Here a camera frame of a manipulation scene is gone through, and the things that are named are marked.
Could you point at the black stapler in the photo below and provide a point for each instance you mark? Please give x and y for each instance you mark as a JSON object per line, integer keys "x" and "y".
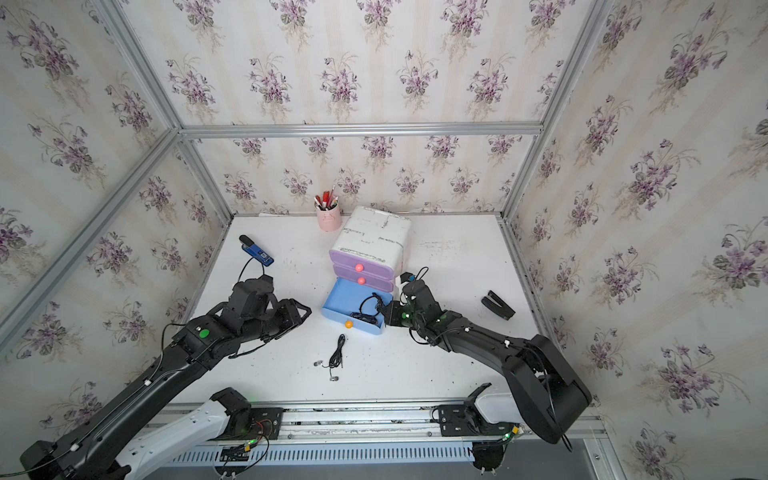
{"x": 495, "y": 304}

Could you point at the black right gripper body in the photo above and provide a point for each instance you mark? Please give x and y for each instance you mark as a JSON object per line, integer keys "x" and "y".
{"x": 399, "y": 315}

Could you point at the blue stapler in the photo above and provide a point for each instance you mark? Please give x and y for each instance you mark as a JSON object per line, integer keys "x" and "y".
{"x": 254, "y": 251}

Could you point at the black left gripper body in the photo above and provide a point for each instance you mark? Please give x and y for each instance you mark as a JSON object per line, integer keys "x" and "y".
{"x": 279, "y": 321}

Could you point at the purple top drawer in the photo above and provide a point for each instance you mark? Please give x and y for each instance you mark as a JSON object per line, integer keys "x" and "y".
{"x": 351, "y": 266}

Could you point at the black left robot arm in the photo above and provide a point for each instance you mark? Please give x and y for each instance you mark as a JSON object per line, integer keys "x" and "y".
{"x": 110, "y": 351}

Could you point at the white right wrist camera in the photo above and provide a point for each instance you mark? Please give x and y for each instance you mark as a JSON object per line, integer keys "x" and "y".
{"x": 406, "y": 277}

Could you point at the pink pen cup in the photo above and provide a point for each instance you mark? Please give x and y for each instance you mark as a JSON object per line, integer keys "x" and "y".
{"x": 329, "y": 220}

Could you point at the black wired earphones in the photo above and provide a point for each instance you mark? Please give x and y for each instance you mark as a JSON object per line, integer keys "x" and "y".
{"x": 366, "y": 312}
{"x": 335, "y": 361}

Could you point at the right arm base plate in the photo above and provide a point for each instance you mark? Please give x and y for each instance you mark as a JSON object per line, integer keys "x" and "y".
{"x": 459, "y": 420}

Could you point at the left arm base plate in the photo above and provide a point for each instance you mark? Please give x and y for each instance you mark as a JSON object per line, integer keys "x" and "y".
{"x": 252, "y": 424}

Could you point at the red pens in cup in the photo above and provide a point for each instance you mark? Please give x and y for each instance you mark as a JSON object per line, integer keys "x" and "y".
{"x": 326, "y": 201}

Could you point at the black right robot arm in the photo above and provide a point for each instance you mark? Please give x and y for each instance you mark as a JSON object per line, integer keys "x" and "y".
{"x": 548, "y": 393}

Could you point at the white drawer cabinet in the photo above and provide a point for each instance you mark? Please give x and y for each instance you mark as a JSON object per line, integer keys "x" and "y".
{"x": 372, "y": 235}

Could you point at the blue bottom drawer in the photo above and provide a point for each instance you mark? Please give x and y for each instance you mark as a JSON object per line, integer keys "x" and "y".
{"x": 344, "y": 298}

